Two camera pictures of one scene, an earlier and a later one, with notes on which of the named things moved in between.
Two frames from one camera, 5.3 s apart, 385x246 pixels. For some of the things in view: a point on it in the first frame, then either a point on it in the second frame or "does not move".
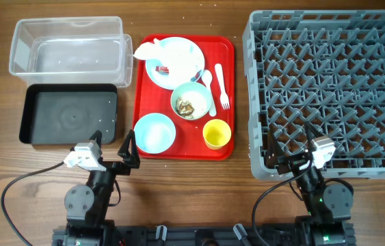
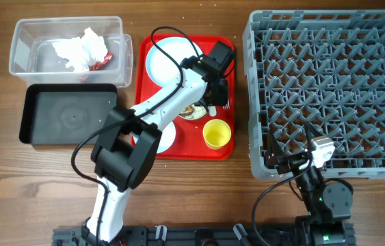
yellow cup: [216, 133] does not move
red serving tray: [203, 112] does not move
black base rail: [178, 235] does not move
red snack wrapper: [162, 70] to [100, 64]
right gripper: [275, 157] does not move
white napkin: [159, 50] to [82, 52]
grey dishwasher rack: [347, 73] does not move
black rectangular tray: [59, 113] does not move
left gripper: [123, 168] to [222, 99]
